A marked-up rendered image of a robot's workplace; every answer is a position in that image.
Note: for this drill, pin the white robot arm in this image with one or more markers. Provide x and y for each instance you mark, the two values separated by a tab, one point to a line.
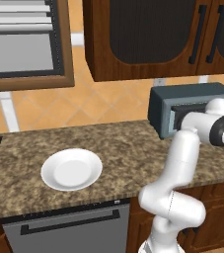
179	171

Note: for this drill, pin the dark grey toaster oven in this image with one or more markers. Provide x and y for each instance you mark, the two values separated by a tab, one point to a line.
164	100

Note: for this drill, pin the brown base cupboard door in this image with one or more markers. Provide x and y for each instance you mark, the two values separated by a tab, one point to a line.
217	220

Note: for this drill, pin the white round plate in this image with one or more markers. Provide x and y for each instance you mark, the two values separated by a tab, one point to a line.
72	169

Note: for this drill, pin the grey dishwasher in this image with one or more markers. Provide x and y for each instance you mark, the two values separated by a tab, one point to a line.
67	230

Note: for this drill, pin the wood-framed window with blinds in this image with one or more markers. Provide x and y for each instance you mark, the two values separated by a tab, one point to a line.
21	39

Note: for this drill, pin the brown wooden drawer front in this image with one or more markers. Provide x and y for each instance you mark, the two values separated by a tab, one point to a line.
223	188

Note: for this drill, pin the brown wall cupboard door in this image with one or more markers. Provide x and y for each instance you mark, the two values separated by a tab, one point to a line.
139	36
223	36

